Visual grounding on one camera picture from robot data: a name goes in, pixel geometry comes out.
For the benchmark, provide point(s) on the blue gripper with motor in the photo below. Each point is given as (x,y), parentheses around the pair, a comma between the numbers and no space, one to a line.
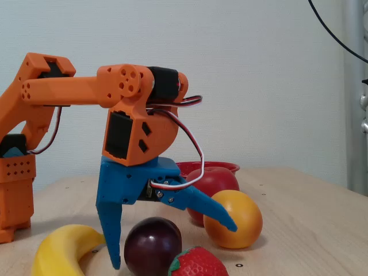
(126,184)

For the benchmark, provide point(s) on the dark purple plum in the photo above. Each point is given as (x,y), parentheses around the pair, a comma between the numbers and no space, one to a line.
(152,247)

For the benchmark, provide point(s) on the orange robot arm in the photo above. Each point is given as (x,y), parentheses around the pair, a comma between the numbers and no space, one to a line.
(72,90)

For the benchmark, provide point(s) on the orange robot base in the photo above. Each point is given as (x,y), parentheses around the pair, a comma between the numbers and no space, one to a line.
(15,195)

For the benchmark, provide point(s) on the red speckled enamel bowl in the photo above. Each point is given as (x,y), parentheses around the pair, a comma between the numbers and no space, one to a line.
(230,166)

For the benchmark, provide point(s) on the red plastic strawberry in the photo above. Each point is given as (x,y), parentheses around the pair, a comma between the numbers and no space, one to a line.
(198,263)

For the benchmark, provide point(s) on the red plastic apple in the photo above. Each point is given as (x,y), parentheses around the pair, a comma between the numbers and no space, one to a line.
(221,181)

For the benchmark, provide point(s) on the yellow orange peach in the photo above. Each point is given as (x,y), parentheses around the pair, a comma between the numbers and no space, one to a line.
(241,221)

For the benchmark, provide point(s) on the yellow plastic banana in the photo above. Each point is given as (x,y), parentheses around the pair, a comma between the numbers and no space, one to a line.
(61,247)

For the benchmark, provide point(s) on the grey metal pole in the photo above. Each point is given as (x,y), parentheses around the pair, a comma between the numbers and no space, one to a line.
(352,115)

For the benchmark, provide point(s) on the silver metal knob fitting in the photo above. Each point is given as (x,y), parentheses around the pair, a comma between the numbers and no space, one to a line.
(364,100)

